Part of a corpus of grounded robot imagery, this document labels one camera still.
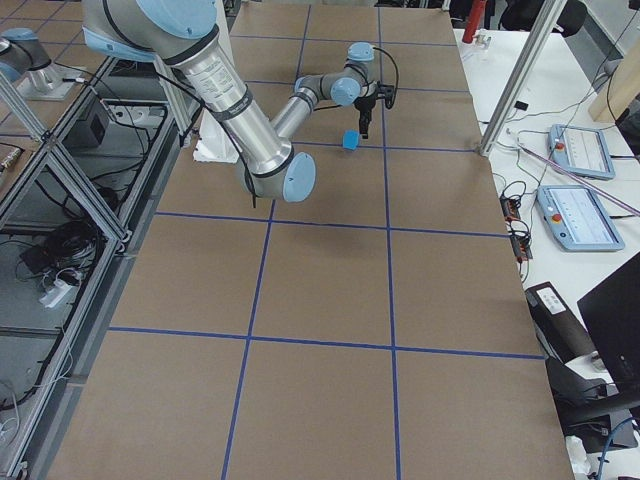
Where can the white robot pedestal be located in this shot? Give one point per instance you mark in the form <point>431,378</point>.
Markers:
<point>213,145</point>

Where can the aluminium frame post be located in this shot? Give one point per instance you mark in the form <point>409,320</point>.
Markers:
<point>549,14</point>

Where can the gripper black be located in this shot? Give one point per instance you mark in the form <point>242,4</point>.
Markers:
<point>364,106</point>

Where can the blue block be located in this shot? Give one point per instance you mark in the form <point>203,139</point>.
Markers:
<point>350,140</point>

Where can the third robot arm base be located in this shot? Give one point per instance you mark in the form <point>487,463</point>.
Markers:
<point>24,59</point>

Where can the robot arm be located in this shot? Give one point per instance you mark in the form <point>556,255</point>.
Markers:
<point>185,35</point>

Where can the black monitor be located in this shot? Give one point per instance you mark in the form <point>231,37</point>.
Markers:
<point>610,312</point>

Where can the black box with label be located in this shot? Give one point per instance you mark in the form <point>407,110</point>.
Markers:
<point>558,329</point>

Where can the near teach pendant tablet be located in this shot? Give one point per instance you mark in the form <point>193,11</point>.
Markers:
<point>577,220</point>

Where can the red cylinder bottle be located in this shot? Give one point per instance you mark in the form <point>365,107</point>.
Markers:
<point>473,20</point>

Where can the teach pendant tablet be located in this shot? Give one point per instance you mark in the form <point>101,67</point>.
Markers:
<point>577,220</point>
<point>581,151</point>

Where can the white power strip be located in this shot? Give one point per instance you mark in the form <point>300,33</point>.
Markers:
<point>55,294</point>

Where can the far teach pendant tablet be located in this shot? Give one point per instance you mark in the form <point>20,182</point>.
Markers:
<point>581,151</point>

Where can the orange circuit board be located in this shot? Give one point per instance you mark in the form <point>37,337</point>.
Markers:
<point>518,230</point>

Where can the reacher grabber stick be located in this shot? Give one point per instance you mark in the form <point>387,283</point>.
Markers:
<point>548,160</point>

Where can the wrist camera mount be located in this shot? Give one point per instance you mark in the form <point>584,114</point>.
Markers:
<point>386,94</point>

